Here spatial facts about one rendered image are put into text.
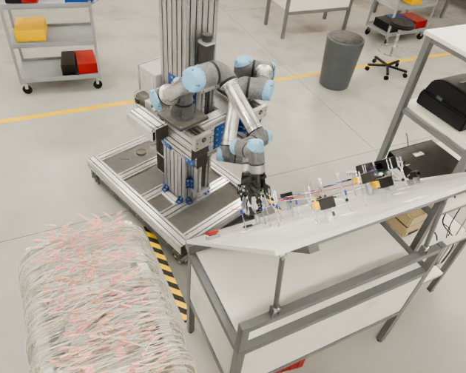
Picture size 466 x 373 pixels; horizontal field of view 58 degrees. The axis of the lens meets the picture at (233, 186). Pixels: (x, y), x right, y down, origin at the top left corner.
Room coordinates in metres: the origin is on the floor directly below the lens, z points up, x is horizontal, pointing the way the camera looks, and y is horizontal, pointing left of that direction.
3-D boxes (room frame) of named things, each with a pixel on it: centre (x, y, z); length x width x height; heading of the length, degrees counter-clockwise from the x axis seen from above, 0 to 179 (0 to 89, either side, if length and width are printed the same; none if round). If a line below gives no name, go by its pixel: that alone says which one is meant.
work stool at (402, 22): (5.52, -1.93, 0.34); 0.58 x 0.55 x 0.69; 80
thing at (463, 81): (1.97, -1.10, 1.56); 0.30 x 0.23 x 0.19; 32
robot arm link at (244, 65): (2.50, 0.02, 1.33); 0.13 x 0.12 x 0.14; 87
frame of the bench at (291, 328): (1.42, -0.46, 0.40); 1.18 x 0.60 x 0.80; 120
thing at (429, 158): (2.00, -1.13, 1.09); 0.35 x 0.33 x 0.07; 120
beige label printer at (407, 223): (1.97, -1.09, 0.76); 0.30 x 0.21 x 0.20; 34
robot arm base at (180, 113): (2.13, 0.35, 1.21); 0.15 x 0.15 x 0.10
